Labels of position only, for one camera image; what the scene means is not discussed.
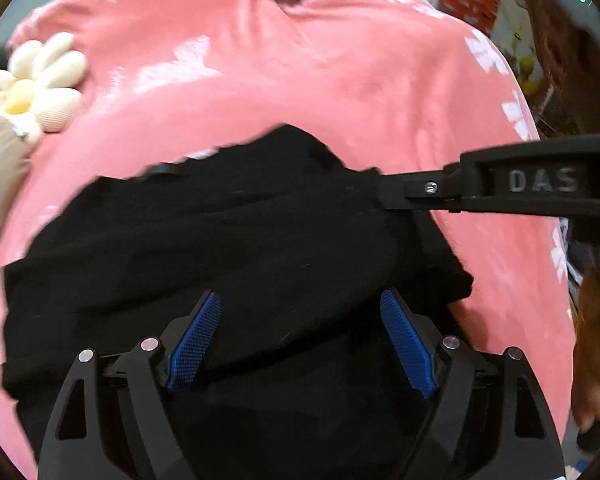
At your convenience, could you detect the white daisy plush pillow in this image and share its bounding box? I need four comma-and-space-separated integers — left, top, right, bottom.
0, 32, 88, 150

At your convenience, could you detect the person's right hand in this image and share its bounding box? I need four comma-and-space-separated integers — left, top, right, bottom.
571, 269, 600, 434

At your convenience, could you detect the black small garment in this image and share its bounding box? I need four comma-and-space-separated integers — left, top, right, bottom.
3, 126, 472, 479

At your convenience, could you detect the pink floral bed sheet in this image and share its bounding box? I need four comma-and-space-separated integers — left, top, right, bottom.
0, 0, 574, 479

